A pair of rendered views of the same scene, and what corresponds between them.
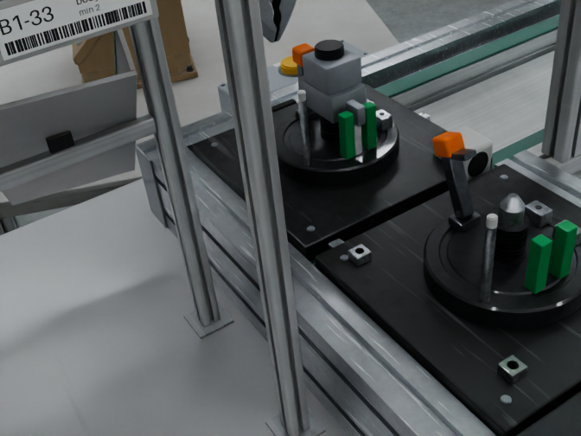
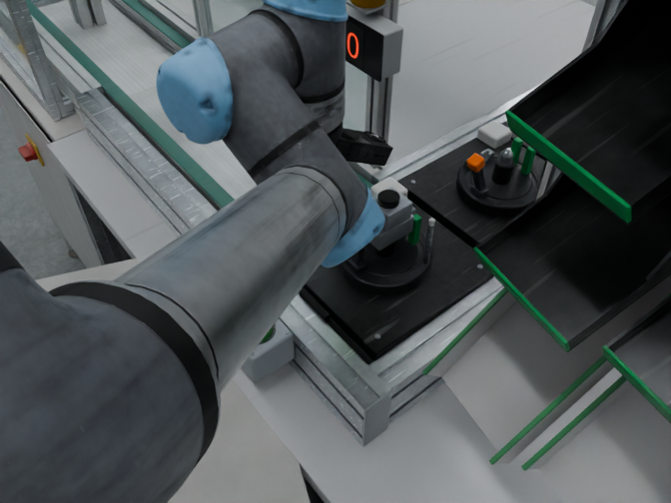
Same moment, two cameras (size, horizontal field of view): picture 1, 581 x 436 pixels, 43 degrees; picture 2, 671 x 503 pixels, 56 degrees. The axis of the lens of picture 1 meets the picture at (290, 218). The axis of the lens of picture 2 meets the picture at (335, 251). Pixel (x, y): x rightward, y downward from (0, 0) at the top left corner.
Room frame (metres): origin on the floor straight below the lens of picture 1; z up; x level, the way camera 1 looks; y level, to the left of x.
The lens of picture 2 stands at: (0.88, 0.55, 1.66)
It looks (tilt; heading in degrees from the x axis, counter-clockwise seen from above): 47 degrees down; 260
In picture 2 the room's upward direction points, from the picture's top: straight up
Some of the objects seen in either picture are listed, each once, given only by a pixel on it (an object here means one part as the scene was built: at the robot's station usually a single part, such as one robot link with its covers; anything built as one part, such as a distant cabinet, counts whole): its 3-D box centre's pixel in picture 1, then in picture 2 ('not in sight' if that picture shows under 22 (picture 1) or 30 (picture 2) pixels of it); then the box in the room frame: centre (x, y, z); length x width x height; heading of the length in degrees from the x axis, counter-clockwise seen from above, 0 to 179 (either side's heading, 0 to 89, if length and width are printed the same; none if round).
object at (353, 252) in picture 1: (360, 254); not in sight; (0.51, -0.06, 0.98); 0.02 x 0.02 x 0.01; 29
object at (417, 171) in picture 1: (335, 157); (383, 262); (0.70, -0.06, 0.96); 0.24 x 0.24 x 0.02; 29
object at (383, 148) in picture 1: (335, 142); (383, 253); (0.70, -0.06, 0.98); 0.14 x 0.14 x 0.02
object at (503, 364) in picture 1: (512, 369); not in sight; (0.36, -0.15, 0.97); 0.02 x 0.02 x 0.01; 29
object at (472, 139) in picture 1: (462, 155); (388, 197); (0.66, -0.19, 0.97); 0.05 x 0.05 x 0.04; 29
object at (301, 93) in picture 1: (304, 129); (428, 241); (0.65, -0.02, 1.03); 0.01 x 0.01 x 0.08
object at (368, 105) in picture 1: (368, 125); not in sight; (0.67, -0.09, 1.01); 0.01 x 0.01 x 0.05; 29
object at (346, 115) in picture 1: (347, 135); (414, 230); (0.65, -0.07, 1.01); 0.01 x 0.01 x 0.05; 29
